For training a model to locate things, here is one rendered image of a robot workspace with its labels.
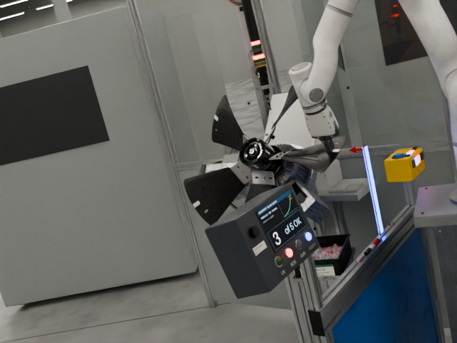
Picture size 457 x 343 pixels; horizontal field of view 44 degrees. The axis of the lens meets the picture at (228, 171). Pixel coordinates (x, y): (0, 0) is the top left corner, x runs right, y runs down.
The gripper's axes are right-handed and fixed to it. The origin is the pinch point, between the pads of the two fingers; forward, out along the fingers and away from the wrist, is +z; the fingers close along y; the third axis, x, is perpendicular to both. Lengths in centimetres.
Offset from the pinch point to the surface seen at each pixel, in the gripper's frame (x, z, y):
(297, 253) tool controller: 66, -9, -21
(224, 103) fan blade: -19, -14, 52
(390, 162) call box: -18.0, 21.1, -11.2
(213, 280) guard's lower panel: -40, 118, 142
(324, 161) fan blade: 6.4, 2.5, 0.5
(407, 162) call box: -17.9, 21.5, -17.8
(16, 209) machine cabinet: -34, 53, 298
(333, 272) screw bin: 34.1, 28.8, -5.1
